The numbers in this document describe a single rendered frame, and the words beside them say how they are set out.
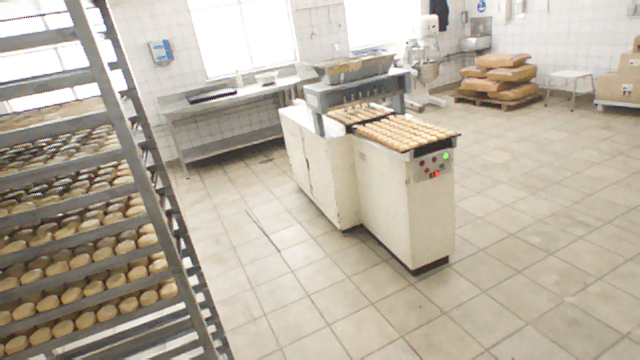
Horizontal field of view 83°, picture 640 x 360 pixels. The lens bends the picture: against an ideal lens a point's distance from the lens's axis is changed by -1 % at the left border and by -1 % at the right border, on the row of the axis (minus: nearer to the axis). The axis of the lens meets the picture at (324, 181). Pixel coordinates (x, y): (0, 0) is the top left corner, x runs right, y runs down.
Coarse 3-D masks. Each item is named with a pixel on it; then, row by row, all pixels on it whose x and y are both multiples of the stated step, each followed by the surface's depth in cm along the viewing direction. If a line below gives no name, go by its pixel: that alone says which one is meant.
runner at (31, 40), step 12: (0, 36) 71; (12, 36) 72; (24, 36) 73; (36, 36) 73; (48, 36) 74; (60, 36) 75; (72, 36) 76; (96, 36) 77; (0, 48) 72; (12, 48) 73; (24, 48) 73
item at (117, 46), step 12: (108, 12) 110; (108, 24) 111; (120, 48) 115; (132, 84) 119; (144, 108) 124; (144, 132) 125; (156, 156) 130; (168, 180) 134; (180, 216) 140; (192, 264) 149; (204, 276) 152; (216, 324) 163
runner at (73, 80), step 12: (84, 72) 79; (12, 84) 75; (24, 84) 75; (36, 84) 76; (48, 84) 77; (60, 84) 78; (72, 84) 78; (84, 84) 79; (0, 96) 74; (12, 96) 75; (24, 96) 76
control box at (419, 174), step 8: (432, 152) 206; (440, 152) 206; (448, 152) 207; (416, 160) 201; (424, 160) 202; (440, 160) 207; (448, 160) 209; (416, 168) 202; (424, 168) 204; (432, 168) 207; (440, 168) 208; (448, 168) 211; (416, 176) 205; (424, 176) 206
